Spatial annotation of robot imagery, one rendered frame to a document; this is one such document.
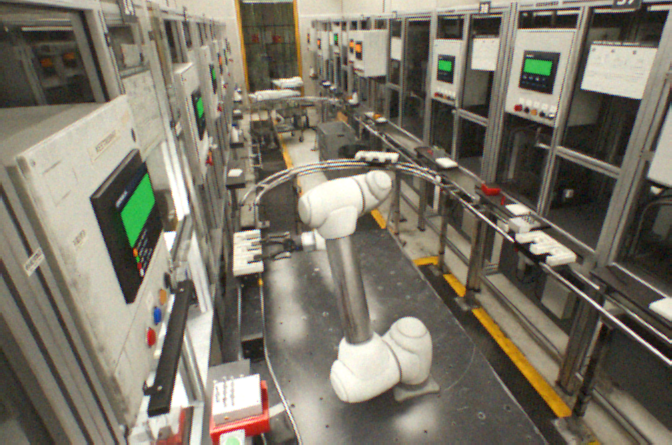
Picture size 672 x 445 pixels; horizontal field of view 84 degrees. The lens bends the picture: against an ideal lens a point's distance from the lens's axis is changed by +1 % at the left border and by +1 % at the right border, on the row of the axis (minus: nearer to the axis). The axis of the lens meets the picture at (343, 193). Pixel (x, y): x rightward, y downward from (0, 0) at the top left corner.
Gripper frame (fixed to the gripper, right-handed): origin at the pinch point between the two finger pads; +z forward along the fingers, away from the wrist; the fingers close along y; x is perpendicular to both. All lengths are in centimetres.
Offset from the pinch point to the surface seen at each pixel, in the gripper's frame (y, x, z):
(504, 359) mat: -100, 11, -138
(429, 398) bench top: -34, 67, -55
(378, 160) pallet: -17, -146, -109
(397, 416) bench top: -34, 70, -41
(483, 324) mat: -100, -18, -143
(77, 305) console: 60, 104, 20
